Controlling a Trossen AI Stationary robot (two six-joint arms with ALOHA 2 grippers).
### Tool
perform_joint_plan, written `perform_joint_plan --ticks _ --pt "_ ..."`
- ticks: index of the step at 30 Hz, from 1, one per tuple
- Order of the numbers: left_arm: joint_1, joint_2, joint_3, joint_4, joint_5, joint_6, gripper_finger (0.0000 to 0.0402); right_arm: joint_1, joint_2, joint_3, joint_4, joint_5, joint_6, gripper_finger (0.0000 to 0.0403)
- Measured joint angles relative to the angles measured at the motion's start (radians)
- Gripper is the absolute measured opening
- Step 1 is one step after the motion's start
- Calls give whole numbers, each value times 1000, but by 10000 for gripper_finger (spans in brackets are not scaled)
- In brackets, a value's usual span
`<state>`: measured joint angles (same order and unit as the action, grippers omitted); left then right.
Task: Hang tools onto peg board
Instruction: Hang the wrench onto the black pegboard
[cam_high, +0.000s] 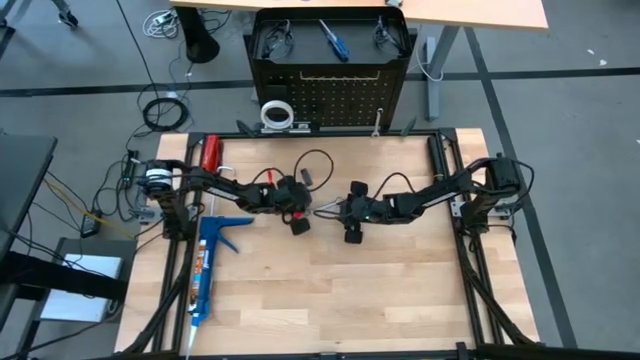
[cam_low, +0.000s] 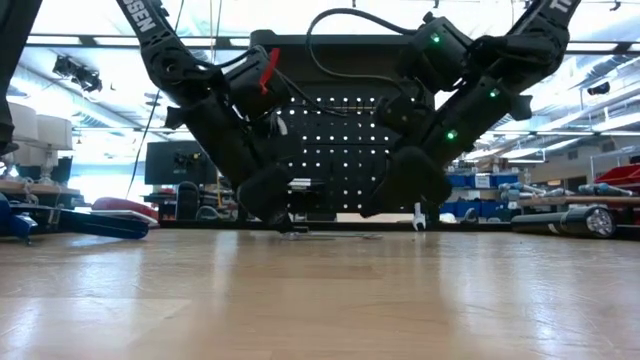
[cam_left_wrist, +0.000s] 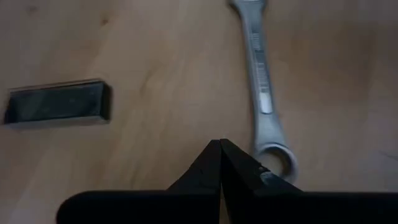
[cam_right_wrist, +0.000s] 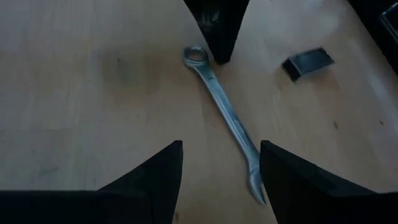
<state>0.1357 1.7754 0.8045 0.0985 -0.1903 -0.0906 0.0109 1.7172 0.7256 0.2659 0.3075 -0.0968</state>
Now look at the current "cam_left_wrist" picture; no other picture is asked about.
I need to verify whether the silver combination wrench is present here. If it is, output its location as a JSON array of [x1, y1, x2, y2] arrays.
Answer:
[[228, 0, 300, 184]]

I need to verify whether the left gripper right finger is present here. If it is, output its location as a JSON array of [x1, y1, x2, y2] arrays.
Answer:
[[219, 138, 398, 224]]

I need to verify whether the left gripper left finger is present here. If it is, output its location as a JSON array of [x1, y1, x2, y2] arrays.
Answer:
[[55, 139, 222, 224]]

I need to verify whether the small black block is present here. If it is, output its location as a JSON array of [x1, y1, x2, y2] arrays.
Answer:
[[2, 78, 113, 130]]

